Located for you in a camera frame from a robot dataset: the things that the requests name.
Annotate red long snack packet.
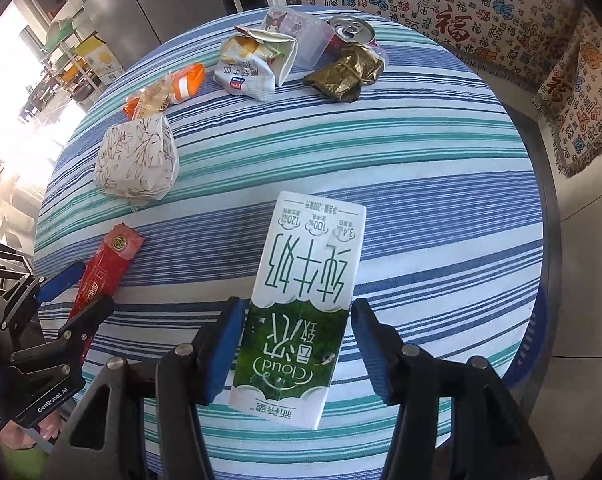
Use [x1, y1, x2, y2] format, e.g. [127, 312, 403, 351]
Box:
[67, 222, 146, 366]

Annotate green white milk carton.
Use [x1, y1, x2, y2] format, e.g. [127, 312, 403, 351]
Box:
[228, 192, 366, 429]

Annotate white floral paper box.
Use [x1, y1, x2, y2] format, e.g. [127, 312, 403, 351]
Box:
[93, 113, 179, 202]

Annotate orange snack wrapper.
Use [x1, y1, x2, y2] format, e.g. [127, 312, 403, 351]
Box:
[123, 63, 205, 120]

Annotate gold green foil wrapper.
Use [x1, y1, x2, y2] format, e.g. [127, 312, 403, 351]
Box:
[303, 44, 387, 103]

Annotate white burger snack bag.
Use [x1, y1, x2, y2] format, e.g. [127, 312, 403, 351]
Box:
[213, 26, 298, 102]

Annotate crushed red soda can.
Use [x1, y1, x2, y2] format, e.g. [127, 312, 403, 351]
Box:
[322, 15, 377, 61]

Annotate Kuromi clear plastic tray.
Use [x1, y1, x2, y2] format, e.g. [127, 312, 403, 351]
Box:
[261, 6, 335, 70]

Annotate blue plastic trash basket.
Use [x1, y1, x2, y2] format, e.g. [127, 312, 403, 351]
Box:
[502, 286, 548, 389]

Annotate white kitchen counter cabinets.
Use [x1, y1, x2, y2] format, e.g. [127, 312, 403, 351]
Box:
[525, 123, 602, 480]

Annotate person's left hand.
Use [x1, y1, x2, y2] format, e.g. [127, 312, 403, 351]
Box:
[0, 411, 62, 451]

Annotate white storage rack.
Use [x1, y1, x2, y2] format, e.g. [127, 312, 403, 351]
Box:
[19, 18, 103, 122]

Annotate yellow cardboard box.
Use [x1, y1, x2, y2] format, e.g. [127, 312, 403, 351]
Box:
[74, 34, 123, 86]

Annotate striped blue tablecloth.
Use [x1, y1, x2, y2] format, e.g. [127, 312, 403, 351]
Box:
[33, 5, 545, 480]

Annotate patterned fu character blanket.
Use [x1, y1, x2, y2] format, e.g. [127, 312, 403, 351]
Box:
[288, 0, 602, 177]

